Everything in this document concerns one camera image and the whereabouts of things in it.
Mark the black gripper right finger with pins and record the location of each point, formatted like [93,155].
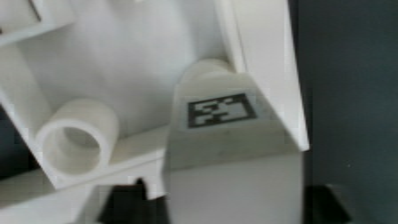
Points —
[330,207]

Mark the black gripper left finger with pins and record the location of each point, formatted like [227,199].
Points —
[127,209]

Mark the short white chair leg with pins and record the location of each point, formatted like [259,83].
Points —
[234,161]

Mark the white chair seat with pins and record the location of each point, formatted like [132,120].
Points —
[95,54]

